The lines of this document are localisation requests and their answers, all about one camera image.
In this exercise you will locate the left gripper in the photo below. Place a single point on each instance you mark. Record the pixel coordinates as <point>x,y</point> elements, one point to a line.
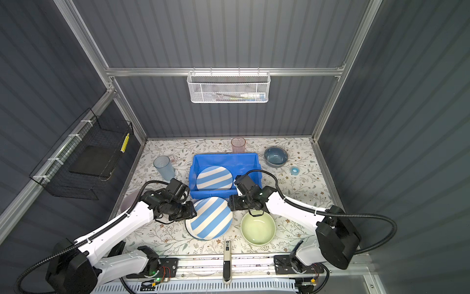
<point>190,212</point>

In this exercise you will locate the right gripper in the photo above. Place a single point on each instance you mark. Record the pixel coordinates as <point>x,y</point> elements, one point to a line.
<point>234,204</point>

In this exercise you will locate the blue white striped plate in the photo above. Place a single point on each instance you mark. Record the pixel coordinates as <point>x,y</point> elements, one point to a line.
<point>214,178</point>

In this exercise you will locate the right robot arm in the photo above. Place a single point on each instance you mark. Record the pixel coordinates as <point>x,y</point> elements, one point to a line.
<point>336,238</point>

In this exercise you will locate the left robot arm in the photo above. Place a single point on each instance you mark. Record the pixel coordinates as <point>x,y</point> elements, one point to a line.
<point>96,258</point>

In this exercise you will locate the blue plastic bin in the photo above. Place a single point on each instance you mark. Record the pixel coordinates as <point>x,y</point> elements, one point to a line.
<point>237,164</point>

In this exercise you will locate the light green bowl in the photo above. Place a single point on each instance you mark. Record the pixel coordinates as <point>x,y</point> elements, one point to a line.
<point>258,230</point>

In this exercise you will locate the clear blue plastic cup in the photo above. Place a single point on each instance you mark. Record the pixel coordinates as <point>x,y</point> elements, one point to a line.
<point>164,167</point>

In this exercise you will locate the purple bowl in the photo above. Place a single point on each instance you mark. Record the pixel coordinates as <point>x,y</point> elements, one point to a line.
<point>128,200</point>

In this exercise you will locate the grey blue bowl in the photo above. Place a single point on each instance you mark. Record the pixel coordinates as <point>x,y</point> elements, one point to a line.
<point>275,157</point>

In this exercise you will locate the pink plastic cup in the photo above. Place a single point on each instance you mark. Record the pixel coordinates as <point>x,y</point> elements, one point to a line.
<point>238,145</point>

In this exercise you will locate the yellow tag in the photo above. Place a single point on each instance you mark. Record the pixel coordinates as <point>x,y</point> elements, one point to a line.
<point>125,143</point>

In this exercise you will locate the black pad in basket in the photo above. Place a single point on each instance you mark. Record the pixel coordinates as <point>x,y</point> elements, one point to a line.
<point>95,161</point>

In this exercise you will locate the black white handheld device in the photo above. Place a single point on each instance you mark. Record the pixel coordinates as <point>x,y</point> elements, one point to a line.
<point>227,264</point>

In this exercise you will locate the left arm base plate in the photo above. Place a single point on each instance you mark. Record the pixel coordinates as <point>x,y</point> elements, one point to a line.
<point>158,269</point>

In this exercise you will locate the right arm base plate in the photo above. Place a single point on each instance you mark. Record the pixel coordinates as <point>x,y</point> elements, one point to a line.
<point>284,265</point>

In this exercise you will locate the black wire basket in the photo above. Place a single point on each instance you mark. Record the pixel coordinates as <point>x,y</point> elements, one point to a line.
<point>53,172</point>

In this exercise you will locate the white wire mesh basket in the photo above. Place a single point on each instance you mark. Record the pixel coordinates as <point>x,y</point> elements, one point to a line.
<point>229,87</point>

